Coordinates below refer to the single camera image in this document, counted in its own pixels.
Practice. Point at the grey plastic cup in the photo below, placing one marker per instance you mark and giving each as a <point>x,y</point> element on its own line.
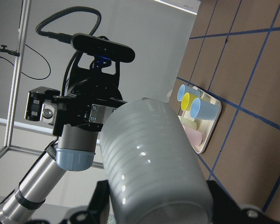
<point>152,171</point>

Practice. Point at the blue cup near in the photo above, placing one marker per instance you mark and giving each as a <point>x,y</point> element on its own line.
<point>201,109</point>

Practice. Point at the yellow plastic cup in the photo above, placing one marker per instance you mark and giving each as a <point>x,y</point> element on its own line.
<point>187,101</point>

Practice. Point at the white serving tray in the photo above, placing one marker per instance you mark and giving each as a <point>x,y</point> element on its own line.
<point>206,127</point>

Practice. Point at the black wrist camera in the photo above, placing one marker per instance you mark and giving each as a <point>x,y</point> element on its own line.
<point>96,46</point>

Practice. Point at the blue cup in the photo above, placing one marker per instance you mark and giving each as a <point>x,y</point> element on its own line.
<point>201,109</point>
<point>183,89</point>

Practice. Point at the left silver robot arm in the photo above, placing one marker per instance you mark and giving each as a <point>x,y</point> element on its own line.
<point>74,150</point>

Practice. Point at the blue cup far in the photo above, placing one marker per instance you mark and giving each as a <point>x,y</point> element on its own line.
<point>183,89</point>

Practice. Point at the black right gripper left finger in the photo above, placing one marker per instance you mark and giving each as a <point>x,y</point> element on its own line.
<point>98,209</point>

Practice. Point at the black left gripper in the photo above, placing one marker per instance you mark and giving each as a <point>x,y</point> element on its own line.
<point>83,89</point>

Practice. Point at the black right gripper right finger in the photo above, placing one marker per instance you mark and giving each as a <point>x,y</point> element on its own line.
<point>225,210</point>

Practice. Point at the pink plastic cup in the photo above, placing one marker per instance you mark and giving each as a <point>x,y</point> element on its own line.
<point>195,137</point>

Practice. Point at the cream plastic cup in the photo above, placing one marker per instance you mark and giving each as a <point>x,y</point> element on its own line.
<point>188,123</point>

